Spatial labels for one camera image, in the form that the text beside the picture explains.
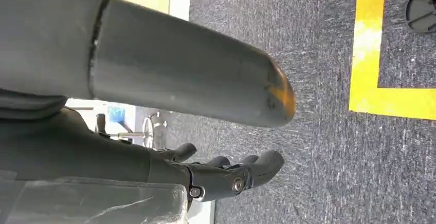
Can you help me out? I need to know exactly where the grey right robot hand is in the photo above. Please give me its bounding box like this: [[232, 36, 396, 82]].
[[0, 0, 296, 211]]

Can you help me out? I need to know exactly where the office chair with silver base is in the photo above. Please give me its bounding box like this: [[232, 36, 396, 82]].
[[95, 111, 168, 150]]

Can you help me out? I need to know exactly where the blue object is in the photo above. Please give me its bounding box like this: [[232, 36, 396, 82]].
[[108, 106, 125, 124]]

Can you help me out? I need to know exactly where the clear plastic sheet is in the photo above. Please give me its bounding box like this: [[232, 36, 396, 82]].
[[0, 171, 189, 224]]

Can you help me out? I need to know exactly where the yellow floor tape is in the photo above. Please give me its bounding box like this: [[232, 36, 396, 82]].
[[349, 0, 436, 121]]

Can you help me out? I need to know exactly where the black round base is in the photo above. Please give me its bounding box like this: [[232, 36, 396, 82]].
[[405, 0, 436, 34]]

